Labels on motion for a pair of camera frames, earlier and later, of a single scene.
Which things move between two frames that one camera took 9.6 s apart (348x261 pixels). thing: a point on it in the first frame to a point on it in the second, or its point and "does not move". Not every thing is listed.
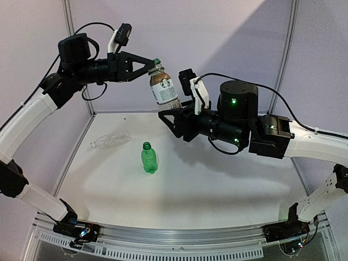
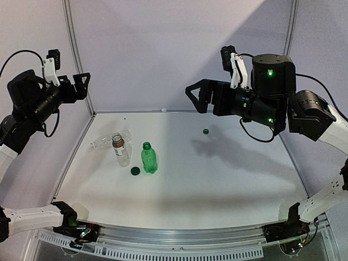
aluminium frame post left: [68, 12] does not move
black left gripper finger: [126, 68] to [81, 87]
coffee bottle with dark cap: [163, 88] to [120, 150]
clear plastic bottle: [114, 137] does not move
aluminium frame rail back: [110, 111] does not move
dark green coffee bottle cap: [156, 61] to [135, 171]
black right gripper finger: [179, 127] to [205, 95]
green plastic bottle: [149, 157] does not move
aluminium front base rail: [167, 236] does not move
